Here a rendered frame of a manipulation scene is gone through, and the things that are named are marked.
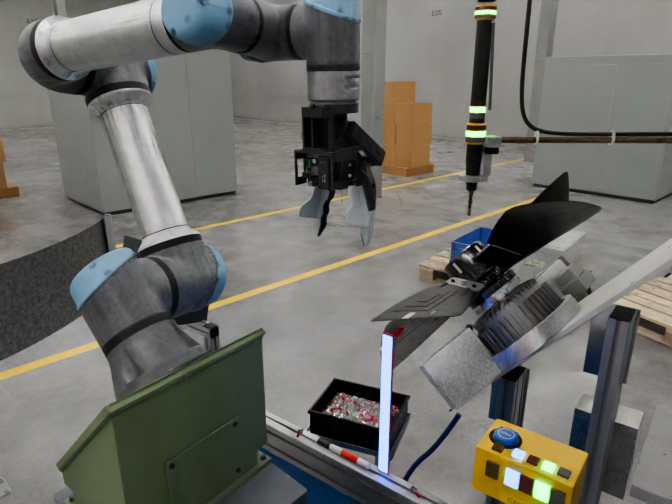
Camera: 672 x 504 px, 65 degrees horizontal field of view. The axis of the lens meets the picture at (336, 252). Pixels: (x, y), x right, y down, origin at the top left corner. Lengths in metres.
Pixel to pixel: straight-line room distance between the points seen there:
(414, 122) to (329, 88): 8.72
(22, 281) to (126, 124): 1.65
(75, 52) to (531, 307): 1.05
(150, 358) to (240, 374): 0.15
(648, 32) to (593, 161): 5.62
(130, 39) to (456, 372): 0.98
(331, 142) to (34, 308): 2.08
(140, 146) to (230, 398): 0.47
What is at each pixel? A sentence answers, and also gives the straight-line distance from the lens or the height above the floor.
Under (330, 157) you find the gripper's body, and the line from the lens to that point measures 0.74.
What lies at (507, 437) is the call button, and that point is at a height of 1.08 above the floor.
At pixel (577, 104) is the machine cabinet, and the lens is 8.72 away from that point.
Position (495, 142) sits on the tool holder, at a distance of 1.25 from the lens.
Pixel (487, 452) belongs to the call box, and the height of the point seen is 1.07.
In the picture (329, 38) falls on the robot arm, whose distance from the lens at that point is 0.75.
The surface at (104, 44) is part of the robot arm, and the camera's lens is 0.85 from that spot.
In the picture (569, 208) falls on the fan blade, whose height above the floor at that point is 1.41.
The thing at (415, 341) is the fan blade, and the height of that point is 1.00.
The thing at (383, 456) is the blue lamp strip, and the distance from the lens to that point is 1.20.
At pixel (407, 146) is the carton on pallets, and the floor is 0.50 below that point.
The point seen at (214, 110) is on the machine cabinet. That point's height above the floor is 1.22.
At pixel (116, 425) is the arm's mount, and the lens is 0.77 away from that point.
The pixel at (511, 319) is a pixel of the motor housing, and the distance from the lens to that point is 1.32.
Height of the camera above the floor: 1.67
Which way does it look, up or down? 18 degrees down
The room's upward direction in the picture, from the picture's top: straight up
